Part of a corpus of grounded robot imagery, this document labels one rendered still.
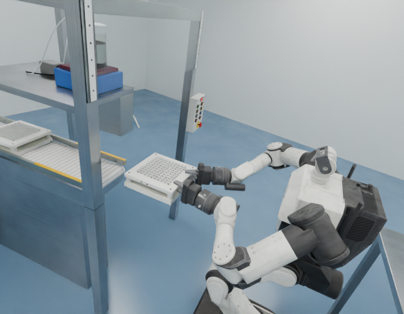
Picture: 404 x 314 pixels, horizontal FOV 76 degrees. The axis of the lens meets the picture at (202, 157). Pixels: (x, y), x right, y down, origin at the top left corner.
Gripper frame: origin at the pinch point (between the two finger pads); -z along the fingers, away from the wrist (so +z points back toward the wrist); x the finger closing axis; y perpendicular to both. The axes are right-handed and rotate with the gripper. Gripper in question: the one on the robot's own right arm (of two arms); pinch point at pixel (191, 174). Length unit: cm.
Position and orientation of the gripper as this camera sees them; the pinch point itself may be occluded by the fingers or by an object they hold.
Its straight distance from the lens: 123.9
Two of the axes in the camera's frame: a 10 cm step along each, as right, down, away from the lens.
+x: -1.7, 8.5, 4.9
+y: -1.3, -5.1, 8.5
